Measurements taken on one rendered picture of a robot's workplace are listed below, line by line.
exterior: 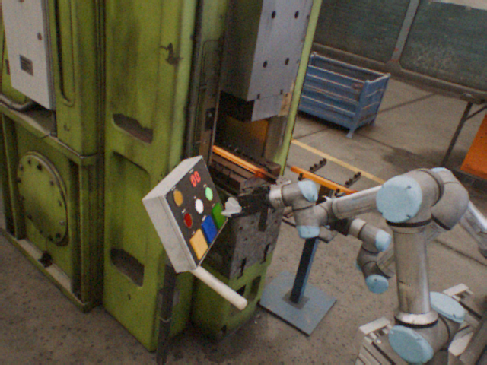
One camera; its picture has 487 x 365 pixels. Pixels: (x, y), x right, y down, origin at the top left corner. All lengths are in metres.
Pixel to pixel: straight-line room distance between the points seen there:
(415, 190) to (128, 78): 1.27
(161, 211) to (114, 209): 0.89
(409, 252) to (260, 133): 1.21
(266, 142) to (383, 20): 7.98
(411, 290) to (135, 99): 1.31
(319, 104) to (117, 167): 4.11
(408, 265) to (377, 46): 8.98
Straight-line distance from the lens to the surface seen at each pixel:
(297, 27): 1.92
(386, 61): 10.05
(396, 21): 9.97
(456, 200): 1.65
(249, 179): 2.01
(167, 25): 1.68
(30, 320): 2.70
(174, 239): 1.43
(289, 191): 1.50
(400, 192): 1.23
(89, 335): 2.58
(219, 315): 2.40
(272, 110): 1.95
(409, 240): 1.29
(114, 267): 2.43
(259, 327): 2.67
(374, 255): 1.83
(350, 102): 5.72
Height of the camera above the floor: 1.90
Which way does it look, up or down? 29 degrees down
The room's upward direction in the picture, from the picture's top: 10 degrees clockwise
